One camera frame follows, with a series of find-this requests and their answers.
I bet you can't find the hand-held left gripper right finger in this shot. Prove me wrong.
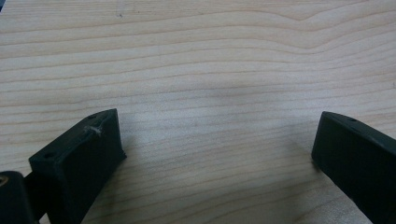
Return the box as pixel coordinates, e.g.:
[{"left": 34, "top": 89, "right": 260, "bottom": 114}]
[{"left": 310, "top": 110, "right": 396, "bottom": 224}]

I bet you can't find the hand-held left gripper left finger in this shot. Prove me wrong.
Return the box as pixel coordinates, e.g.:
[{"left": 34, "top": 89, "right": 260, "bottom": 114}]
[{"left": 28, "top": 107, "right": 128, "bottom": 224}]

